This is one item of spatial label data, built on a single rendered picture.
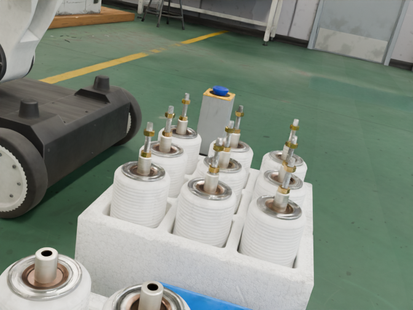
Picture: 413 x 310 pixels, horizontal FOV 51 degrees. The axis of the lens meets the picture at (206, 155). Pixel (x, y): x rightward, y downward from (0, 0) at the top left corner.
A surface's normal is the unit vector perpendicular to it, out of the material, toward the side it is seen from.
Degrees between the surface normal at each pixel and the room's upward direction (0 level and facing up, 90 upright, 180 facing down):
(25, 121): 0
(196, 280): 90
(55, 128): 45
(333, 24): 90
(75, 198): 0
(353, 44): 90
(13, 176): 90
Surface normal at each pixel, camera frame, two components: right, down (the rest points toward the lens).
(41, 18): -0.25, 0.32
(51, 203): 0.18, -0.91
